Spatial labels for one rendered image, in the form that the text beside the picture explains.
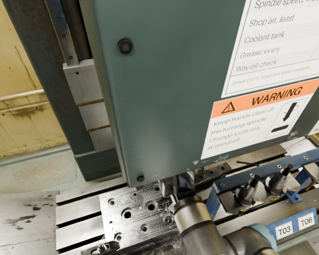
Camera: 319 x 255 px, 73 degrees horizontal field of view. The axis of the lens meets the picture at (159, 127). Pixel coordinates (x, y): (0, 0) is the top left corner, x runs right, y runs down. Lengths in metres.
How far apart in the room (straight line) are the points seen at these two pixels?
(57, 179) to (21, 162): 0.32
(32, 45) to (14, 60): 0.45
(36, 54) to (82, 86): 0.19
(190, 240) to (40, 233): 1.01
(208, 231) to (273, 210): 0.69
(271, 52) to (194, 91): 0.08
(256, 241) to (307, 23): 0.46
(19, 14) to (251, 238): 0.91
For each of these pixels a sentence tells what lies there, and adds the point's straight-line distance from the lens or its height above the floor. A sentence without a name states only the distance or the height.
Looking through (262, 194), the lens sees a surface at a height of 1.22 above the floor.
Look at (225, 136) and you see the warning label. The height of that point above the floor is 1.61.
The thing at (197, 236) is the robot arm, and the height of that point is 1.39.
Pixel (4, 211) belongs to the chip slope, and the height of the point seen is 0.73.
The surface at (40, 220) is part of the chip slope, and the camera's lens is 1.40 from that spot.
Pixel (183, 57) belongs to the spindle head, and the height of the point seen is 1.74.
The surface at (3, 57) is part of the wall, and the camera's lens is 1.35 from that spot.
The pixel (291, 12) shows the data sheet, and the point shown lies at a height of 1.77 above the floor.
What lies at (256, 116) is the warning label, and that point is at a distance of 0.31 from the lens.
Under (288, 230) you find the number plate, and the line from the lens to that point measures 1.08.
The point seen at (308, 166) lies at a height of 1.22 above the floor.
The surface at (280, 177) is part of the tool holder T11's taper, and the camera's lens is 0.73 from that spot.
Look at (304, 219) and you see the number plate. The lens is 1.11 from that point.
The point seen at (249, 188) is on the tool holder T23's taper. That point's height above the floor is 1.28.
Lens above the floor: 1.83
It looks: 46 degrees down
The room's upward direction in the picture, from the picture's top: straight up
